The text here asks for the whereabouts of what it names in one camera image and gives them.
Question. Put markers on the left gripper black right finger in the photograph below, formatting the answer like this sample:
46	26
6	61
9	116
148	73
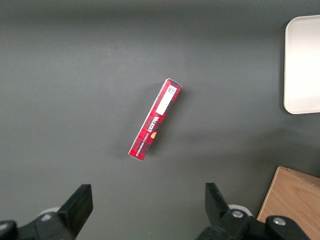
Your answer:
225	225

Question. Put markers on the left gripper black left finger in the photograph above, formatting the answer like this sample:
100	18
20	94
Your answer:
62	220

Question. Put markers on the wooden two-drawer cabinet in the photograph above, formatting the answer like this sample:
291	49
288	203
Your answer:
292	197

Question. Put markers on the red tartan biscuit box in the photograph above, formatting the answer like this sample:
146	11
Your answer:
156	120

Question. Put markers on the beige rectangular tray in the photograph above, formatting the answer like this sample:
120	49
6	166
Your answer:
303	65

